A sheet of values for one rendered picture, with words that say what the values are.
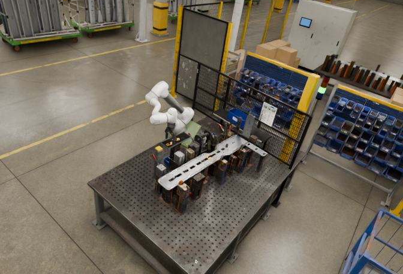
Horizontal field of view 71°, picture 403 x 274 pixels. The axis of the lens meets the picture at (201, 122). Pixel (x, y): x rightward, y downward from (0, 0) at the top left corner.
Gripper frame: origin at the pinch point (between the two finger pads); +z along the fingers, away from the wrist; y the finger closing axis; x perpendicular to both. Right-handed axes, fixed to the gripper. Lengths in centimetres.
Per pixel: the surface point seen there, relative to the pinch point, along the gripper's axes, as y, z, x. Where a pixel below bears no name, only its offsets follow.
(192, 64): -223, 26, 205
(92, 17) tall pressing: -745, 70, 197
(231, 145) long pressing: 25, 21, 80
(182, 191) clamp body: 56, 18, -20
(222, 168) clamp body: 46, 26, 45
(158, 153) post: 4.3, 9.0, -16.7
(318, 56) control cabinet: -211, 65, 699
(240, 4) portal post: -296, -73, 392
